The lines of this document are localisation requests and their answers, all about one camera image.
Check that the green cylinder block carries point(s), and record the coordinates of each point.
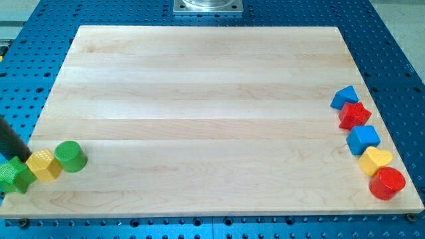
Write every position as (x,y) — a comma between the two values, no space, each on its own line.
(71,156)

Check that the yellow hexagon block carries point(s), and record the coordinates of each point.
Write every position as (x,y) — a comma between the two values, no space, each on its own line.
(44,165)

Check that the light wooden board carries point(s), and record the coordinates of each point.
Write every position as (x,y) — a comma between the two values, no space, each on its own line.
(205,121)

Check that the blue triangle block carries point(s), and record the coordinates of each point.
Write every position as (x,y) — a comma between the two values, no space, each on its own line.
(345,95)

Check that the red star block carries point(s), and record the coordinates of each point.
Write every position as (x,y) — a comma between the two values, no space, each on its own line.
(353,114)

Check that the blue cube block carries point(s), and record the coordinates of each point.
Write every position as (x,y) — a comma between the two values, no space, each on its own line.
(362,137)

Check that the yellow heart block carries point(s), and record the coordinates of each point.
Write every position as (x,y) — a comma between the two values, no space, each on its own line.
(373,159)

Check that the red cylinder block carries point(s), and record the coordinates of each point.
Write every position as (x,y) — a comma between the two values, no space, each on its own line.
(387,183)

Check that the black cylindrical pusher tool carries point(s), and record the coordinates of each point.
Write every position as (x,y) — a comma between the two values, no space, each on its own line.
(11,144)

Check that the green star block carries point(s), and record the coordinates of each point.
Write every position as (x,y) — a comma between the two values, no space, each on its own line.
(16,177)

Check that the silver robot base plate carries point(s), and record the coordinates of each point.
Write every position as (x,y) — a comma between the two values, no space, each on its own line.
(207,6)

